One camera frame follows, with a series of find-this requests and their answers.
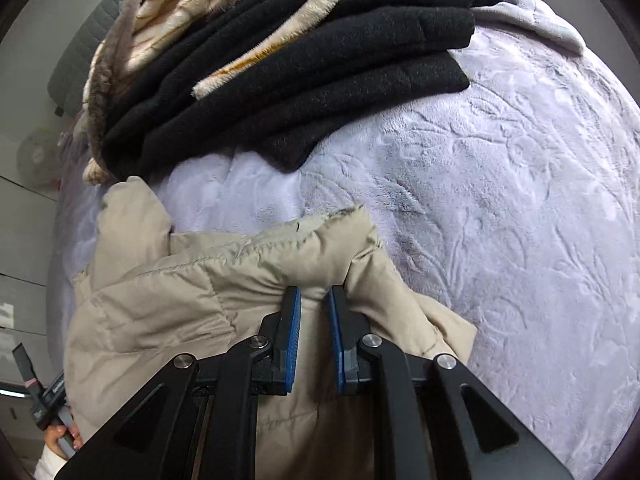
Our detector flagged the white standing fan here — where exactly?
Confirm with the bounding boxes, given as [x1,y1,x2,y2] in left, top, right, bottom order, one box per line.
[16,127,63,193]

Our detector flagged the beige puffer jacket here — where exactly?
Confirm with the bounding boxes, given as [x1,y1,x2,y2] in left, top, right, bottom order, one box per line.
[64,176,478,480]

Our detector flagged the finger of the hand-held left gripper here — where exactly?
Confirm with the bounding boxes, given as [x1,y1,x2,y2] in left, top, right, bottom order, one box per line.
[12,342,38,396]

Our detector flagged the grey quilted headboard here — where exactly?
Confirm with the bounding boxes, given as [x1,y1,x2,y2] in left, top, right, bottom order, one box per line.
[47,0,131,111]

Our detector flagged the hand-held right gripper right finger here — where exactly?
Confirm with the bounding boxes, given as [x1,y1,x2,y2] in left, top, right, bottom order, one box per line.
[327,285,573,480]

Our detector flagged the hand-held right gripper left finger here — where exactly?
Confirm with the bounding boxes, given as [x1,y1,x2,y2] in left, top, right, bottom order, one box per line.
[55,286,302,480]

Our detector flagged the person's left forearm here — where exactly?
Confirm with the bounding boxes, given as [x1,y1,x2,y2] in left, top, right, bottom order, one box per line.
[32,447,68,480]

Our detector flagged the light grey cloth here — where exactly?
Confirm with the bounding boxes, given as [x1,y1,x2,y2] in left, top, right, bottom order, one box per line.
[470,0,586,56]

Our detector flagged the cream striped robe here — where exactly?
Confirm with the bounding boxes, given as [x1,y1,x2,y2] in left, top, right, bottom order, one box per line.
[80,0,358,186]

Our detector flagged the lavender embossed bed blanket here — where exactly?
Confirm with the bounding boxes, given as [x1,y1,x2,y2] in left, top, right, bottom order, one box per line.
[47,25,640,480]

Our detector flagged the person's left hand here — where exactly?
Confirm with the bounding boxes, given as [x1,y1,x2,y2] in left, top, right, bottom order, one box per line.
[44,412,83,461]

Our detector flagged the black folded clothes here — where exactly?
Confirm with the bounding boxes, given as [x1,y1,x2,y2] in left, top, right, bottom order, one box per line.
[90,0,505,181]

